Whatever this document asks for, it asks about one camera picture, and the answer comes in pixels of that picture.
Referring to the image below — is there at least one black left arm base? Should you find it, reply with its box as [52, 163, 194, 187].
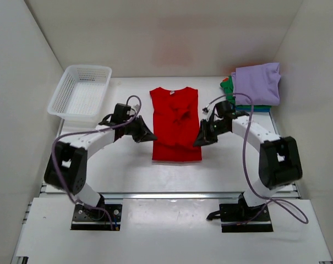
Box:
[70, 198, 123, 232]

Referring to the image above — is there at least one red t shirt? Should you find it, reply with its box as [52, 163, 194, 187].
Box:
[150, 87, 202, 162]

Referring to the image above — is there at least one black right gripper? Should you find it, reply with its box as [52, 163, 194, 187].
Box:
[193, 119, 230, 147]

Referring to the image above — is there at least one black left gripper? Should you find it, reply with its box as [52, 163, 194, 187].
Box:
[124, 114, 157, 142]

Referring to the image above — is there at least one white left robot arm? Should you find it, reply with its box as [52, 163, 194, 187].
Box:
[44, 114, 157, 219]

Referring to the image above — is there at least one blue folded t shirt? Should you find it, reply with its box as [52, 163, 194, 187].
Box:
[236, 105, 271, 113]

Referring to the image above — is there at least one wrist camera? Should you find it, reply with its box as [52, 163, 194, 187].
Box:
[110, 103, 139, 124]
[202, 100, 236, 121]

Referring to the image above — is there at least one purple folded t shirt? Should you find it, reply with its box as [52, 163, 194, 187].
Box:
[231, 62, 281, 106]

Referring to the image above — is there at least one green folded t shirt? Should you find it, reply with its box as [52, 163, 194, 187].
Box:
[220, 76, 271, 108]

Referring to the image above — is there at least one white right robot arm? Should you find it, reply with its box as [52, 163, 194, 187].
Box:
[193, 112, 303, 221]

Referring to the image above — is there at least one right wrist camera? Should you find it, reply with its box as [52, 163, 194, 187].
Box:
[202, 100, 236, 121]

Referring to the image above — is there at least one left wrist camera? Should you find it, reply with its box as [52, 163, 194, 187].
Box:
[110, 103, 139, 124]

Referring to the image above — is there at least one white plastic basket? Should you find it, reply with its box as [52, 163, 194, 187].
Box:
[47, 64, 112, 127]

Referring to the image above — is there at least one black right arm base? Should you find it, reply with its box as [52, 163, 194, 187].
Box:
[206, 194, 274, 233]

